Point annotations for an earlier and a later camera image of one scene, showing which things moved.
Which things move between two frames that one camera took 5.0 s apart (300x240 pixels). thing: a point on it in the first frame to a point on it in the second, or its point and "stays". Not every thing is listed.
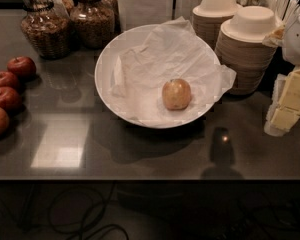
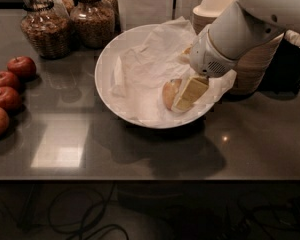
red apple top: (22, 66) stays
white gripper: (299, 42) to (206, 59)
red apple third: (6, 97) stays
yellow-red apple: (176, 94) stays
